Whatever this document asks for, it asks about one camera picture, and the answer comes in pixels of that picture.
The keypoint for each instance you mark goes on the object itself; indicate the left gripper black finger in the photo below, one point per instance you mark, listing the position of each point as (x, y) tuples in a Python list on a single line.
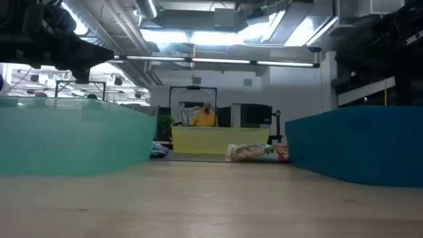
[(105, 55)]

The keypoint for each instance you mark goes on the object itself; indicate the beige green granola bar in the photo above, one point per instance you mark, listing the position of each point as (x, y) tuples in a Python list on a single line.
[(248, 152)]

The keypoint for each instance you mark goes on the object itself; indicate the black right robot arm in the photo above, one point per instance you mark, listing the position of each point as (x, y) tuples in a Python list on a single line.
[(408, 26)]

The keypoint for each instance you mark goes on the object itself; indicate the black spotlight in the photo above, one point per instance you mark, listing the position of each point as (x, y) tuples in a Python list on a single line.
[(118, 81), (138, 95), (34, 78)]

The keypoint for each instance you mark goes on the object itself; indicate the person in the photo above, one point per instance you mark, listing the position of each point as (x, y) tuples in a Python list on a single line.
[(205, 120), (92, 96), (41, 94)]

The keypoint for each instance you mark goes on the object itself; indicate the dark blue tray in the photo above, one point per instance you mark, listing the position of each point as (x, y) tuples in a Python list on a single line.
[(357, 145)]

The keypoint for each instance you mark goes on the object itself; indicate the translucent green tray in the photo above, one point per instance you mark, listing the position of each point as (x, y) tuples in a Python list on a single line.
[(66, 139)]

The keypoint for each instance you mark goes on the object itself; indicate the green potted room plant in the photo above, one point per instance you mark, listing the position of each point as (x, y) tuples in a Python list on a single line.
[(164, 125)]

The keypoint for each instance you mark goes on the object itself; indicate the black equipment stand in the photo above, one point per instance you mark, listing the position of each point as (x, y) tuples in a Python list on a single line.
[(278, 125)]

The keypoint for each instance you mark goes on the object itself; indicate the long ceiling light strip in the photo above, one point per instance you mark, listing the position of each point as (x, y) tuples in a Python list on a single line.
[(218, 61)]

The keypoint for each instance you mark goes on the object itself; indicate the black cabinet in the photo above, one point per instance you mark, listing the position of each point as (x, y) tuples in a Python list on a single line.
[(256, 114)]

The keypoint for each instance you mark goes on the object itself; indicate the grey ceiling junction box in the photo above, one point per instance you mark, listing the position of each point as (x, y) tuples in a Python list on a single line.
[(224, 18)]

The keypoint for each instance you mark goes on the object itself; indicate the black monitor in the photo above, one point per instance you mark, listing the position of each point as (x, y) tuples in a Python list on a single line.
[(224, 117)]

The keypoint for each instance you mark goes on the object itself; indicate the translucent yellow tray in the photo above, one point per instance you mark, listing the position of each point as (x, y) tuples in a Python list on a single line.
[(218, 140)]

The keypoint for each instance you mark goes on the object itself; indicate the black dome camera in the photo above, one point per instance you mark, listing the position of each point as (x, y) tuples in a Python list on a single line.
[(314, 49)]

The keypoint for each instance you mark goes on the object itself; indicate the silver ventilation duct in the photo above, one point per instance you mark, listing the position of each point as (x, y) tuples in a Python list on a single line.
[(147, 8)]

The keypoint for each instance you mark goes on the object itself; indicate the grey wall vent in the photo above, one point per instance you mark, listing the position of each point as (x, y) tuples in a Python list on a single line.
[(248, 82), (196, 80)]

